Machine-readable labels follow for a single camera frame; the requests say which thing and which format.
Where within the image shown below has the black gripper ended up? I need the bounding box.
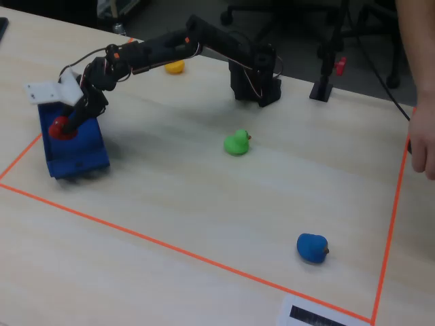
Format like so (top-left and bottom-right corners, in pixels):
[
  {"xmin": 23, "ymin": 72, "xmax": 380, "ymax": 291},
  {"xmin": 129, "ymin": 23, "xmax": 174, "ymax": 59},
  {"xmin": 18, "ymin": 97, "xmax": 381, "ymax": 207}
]
[{"xmin": 60, "ymin": 57, "xmax": 133, "ymax": 134}]

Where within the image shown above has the red rubber duck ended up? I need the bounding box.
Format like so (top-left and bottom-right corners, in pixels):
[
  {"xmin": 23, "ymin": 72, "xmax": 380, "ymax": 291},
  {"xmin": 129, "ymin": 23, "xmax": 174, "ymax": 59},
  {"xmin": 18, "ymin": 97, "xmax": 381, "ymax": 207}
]
[{"xmin": 48, "ymin": 115, "xmax": 79, "ymax": 141}]

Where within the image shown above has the person's forearm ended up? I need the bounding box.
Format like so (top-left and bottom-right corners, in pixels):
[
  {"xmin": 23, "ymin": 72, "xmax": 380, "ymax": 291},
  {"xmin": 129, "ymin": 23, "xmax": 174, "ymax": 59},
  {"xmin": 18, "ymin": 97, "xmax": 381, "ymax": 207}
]
[{"xmin": 395, "ymin": 0, "xmax": 435, "ymax": 109}]

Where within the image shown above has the blue plastic box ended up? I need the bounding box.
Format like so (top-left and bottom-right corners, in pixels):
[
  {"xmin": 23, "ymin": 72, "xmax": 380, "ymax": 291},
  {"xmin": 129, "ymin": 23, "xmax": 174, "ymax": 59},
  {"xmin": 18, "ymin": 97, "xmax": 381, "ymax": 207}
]
[{"xmin": 37, "ymin": 101, "xmax": 111, "ymax": 179}]

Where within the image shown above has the yellow rubber duck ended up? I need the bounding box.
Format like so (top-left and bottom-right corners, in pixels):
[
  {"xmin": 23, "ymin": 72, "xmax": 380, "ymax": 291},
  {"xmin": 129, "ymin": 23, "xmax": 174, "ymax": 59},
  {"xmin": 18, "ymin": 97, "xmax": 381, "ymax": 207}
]
[{"xmin": 164, "ymin": 59, "xmax": 186, "ymax": 75}]

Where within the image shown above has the green rubber duck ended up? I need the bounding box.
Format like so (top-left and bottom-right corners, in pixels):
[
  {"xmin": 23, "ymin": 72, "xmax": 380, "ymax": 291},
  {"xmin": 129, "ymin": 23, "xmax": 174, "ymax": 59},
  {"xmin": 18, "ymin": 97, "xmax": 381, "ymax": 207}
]
[{"xmin": 223, "ymin": 128, "xmax": 253, "ymax": 158}]

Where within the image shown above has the blue rubber duck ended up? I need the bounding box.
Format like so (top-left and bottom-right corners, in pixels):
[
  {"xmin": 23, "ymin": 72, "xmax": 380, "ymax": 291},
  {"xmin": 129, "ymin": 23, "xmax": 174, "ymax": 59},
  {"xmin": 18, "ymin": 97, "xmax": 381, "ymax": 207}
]
[{"xmin": 296, "ymin": 232, "xmax": 330, "ymax": 264}]

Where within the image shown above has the person's hand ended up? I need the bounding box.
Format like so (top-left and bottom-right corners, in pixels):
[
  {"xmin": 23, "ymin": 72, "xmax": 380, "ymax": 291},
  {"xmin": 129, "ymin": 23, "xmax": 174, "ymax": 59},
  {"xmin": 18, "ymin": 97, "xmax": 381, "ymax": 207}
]
[{"xmin": 406, "ymin": 101, "xmax": 435, "ymax": 181}]

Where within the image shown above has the black office chair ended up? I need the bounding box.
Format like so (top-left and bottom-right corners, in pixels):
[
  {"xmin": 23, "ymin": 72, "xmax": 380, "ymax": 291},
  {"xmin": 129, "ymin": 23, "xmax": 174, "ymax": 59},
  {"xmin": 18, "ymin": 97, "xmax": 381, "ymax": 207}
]
[
  {"xmin": 220, "ymin": 0, "xmax": 276, "ymax": 43},
  {"xmin": 353, "ymin": 0, "xmax": 402, "ymax": 90}
]

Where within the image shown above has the black clamp stand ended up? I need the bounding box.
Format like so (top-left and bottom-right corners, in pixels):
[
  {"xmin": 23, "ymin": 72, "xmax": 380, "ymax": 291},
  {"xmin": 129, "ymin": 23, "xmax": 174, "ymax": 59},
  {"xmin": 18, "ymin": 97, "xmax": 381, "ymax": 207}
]
[{"xmin": 309, "ymin": 0, "xmax": 351, "ymax": 102}]

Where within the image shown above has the red clamp knob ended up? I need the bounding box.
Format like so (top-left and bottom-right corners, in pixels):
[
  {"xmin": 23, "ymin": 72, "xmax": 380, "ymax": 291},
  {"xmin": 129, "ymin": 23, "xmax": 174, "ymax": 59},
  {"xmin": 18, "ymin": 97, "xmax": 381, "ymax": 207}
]
[{"xmin": 334, "ymin": 56, "xmax": 348, "ymax": 77}]

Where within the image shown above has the white paper with black bar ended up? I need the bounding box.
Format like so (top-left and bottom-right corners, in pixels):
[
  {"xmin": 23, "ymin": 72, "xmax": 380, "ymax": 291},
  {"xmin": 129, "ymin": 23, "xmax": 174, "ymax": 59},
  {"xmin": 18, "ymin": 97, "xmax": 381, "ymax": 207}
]
[{"xmin": 277, "ymin": 294, "xmax": 373, "ymax": 326}]

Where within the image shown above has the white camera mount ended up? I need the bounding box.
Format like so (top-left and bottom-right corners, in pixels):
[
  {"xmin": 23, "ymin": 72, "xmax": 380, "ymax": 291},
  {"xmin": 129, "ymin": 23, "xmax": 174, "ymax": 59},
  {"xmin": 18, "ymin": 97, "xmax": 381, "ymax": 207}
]
[{"xmin": 22, "ymin": 69, "xmax": 84, "ymax": 106}]

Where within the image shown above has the black camera cable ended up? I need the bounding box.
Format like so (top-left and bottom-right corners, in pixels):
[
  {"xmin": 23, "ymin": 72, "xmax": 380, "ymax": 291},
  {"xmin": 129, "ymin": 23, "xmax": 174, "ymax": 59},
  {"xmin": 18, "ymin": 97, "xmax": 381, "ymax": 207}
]
[{"xmin": 58, "ymin": 46, "xmax": 113, "ymax": 81}]

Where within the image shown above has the long black cable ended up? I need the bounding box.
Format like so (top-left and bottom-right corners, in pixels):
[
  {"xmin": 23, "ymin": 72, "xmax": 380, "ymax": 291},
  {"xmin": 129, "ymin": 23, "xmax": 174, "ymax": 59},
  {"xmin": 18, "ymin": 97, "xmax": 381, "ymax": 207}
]
[{"xmin": 345, "ymin": 0, "xmax": 412, "ymax": 122}]

